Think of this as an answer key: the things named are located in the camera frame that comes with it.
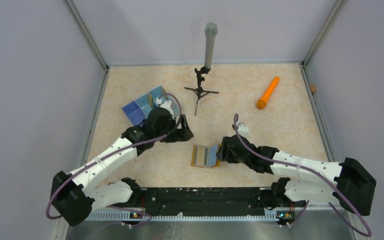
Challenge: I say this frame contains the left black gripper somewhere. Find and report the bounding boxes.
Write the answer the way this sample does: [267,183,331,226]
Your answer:
[154,113,193,143]

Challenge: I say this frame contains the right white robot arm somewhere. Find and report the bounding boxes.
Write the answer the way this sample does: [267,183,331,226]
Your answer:
[216,123,377,216]

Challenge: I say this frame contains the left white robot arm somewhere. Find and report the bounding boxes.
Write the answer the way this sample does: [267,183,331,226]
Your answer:
[45,94,194,227]

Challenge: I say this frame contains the card in organizer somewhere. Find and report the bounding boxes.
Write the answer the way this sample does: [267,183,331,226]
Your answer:
[160,87,169,102]
[147,93,155,109]

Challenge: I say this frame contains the black tripod stand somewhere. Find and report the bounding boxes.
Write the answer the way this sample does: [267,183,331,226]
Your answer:
[184,66,219,116]

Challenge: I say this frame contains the blue compartment organizer box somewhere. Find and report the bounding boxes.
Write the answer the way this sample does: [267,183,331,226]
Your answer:
[121,85,180,125]

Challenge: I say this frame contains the orange marker pen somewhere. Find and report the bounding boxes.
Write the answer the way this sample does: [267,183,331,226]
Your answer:
[256,76,280,110]

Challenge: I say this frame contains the grey microphone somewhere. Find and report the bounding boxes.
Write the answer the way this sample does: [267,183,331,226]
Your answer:
[204,22,218,69]

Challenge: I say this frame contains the small wooden block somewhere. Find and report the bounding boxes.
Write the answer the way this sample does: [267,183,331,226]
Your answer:
[309,84,317,94]

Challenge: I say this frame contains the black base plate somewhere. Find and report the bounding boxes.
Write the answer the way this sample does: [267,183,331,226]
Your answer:
[109,187,307,220]

